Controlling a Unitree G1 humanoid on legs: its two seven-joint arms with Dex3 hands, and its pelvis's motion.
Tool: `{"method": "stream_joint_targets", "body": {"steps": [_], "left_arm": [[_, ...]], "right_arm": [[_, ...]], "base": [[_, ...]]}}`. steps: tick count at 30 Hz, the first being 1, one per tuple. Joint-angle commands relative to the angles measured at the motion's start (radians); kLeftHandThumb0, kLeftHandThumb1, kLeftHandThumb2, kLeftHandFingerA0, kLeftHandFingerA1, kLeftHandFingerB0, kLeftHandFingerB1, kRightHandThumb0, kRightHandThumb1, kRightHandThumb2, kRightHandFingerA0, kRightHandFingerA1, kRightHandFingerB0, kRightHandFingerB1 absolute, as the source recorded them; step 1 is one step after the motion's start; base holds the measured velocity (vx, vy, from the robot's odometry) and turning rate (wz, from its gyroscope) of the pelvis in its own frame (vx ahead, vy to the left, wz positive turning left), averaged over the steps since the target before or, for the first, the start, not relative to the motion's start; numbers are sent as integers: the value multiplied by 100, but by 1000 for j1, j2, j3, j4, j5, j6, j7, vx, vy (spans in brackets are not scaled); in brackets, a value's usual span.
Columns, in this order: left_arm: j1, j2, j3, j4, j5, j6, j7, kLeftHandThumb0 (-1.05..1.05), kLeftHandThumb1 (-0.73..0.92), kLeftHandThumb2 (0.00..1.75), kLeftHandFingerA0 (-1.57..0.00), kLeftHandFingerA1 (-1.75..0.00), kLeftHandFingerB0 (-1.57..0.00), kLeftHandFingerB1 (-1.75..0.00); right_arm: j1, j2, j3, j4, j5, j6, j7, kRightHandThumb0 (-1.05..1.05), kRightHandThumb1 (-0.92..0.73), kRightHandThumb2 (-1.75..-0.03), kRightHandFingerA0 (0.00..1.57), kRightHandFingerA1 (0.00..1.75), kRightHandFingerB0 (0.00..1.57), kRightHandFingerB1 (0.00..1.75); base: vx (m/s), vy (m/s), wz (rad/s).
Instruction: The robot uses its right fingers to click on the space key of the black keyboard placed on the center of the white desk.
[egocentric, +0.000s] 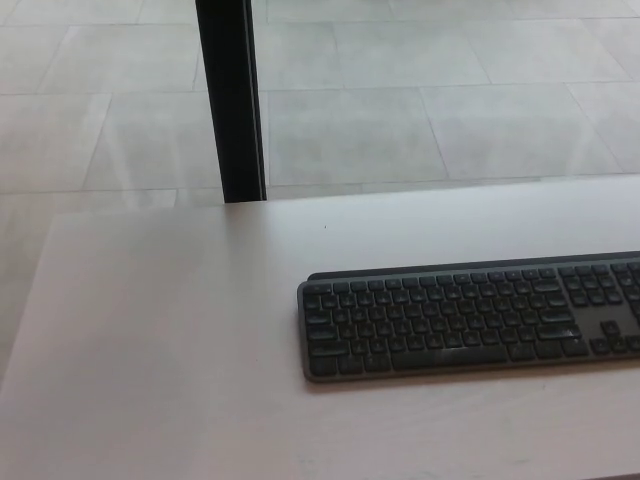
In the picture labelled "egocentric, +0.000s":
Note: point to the black window frame post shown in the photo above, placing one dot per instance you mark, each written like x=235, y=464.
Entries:
x=231, y=100

